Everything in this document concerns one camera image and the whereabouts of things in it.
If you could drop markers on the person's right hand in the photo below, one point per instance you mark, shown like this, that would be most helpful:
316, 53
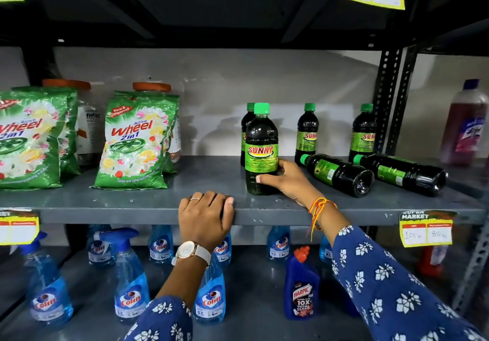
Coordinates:
294, 186

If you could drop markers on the person's left hand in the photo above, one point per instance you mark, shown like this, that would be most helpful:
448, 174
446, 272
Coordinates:
204, 222

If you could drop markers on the person's left little finger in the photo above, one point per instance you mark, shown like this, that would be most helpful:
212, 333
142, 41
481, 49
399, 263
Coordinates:
183, 206

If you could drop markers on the person's right thumb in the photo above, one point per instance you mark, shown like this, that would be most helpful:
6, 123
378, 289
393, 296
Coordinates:
268, 180

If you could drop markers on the person's left middle finger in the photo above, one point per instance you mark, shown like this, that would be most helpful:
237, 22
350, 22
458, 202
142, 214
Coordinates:
210, 198

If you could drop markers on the dark green cleaner bottle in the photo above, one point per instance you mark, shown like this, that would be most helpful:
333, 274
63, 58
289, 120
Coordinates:
261, 149

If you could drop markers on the person's left forearm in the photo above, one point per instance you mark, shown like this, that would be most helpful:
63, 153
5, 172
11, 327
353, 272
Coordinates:
183, 281

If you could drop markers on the person's right forearm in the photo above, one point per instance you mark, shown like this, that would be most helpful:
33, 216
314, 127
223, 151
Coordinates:
382, 287

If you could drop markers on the grey metal shelf rack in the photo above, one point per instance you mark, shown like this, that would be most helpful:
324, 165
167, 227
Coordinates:
404, 96
152, 203

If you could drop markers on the orange thread wrist band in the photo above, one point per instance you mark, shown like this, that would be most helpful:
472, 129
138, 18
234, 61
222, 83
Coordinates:
318, 206

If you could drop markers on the group of dark green bottles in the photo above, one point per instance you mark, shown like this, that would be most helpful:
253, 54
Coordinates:
306, 134

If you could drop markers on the green detergent powder packet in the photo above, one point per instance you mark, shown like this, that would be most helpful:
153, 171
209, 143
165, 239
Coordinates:
26, 142
172, 130
132, 146
70, 142

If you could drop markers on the group of blue spray bottles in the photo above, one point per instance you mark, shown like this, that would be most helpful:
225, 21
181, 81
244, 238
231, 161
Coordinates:
130, 287

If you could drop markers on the blue toilet cleaner bottle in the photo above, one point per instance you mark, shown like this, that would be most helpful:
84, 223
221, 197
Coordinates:
301, 291

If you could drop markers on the clear jar orange lid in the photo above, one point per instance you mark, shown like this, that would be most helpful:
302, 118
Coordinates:
152, 86
88, 123

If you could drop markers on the red cleaner bottle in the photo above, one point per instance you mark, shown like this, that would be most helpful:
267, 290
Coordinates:
429, 262

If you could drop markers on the purple liquid cleaner bottle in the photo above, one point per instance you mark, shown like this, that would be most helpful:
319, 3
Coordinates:
464, 127

